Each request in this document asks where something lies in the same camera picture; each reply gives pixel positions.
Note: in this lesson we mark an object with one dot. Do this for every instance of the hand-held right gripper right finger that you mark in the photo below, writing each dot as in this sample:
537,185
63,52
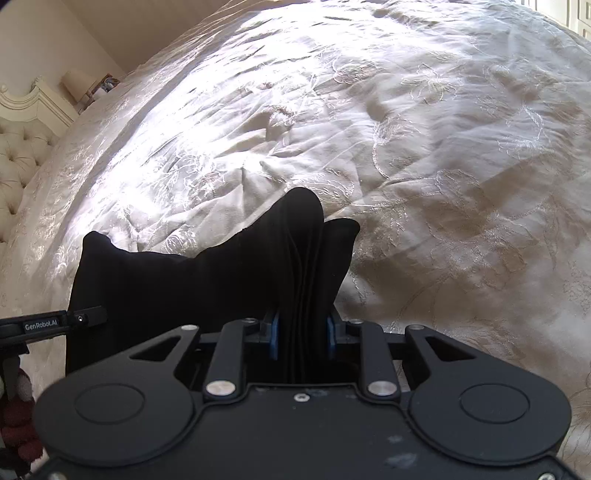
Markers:
330,339

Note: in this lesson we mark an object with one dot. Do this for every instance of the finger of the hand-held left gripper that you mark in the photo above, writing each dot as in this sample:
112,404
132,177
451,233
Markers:
90,317

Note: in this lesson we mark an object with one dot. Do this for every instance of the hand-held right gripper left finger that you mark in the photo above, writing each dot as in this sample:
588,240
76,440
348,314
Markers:
274,337

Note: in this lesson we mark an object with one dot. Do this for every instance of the black pants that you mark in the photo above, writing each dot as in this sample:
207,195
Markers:
221,286

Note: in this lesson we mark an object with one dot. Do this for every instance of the cream tufted headboard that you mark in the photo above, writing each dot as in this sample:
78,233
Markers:
23,152

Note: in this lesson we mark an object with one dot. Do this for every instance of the cream embroidered bedspread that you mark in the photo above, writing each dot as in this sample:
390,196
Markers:
392,161

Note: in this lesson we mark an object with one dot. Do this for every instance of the cream table lamp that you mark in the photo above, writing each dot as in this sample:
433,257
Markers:
79,87

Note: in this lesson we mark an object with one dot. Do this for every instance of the small items on nightstand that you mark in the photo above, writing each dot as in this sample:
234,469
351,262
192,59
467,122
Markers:
105,85

